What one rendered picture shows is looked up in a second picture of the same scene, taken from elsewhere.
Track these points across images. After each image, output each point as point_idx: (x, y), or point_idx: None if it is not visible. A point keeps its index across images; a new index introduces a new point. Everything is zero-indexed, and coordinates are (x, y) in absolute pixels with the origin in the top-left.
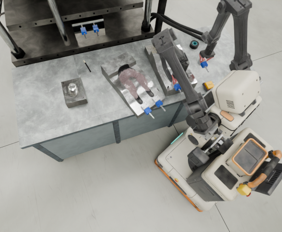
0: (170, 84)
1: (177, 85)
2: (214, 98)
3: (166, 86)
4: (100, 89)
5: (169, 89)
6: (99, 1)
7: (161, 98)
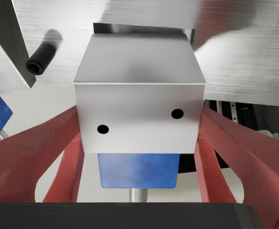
0: (97, 11)
1: (136, 156)
2: None
3: (28, 24)
4: None
5: (58, 71)
6: None
7: None
